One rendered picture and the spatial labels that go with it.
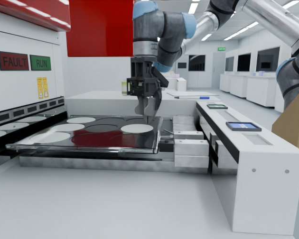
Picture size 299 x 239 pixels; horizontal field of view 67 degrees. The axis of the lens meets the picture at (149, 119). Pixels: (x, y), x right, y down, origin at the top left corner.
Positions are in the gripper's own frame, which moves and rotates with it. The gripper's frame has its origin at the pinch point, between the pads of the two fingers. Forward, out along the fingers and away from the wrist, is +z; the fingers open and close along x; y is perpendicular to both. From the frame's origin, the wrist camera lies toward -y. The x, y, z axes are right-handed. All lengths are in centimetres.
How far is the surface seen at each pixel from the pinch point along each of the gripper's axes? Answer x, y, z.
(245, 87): -160, -837, 45
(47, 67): -32.6, 15.2, -17.2
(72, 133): -11.2, 22.1, 1.6
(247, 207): 36.9, 25.1, 4.9
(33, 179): -9.0, 35.3, 9.6
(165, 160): 14.7, 13.5, 6.6
